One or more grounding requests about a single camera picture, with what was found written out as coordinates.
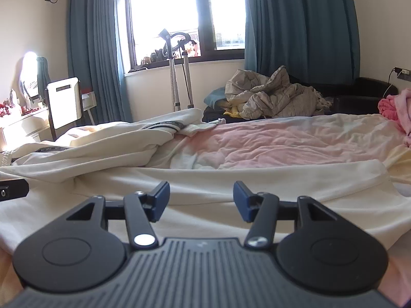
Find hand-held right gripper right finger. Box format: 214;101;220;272
233;180;338;249

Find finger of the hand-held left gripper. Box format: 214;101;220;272
0;178;30;202

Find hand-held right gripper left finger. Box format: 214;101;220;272
66;180;170;248

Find cream garment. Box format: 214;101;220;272
0;107;411;265

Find bed with pink sheet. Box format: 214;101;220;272
0;114;411;296

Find white vanity desk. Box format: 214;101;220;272
0;107;49;152

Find red desk ornaments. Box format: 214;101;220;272
0;100;17;117

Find white backed chair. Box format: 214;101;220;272
44;77;83;142

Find grey crumpled quilt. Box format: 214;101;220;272
225;65;333;119

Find teal pillow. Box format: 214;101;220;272
205;86;232;107

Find white box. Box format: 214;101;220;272
80;91;97;109

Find wavy edged mirror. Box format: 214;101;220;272
17;51;51;101

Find grey crutch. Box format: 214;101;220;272
158;30;202;113

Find dark windowsill clutter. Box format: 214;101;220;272
128;47;201;72

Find black sofa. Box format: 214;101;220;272
202;76;399;123

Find teal curtain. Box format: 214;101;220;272
243;0;361;82
66;0;133;123

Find pink fluffy cloth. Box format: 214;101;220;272
378;88;411;136

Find dark framed window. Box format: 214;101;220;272
124;0;248;69

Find charger cable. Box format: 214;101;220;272
382;69;399;99

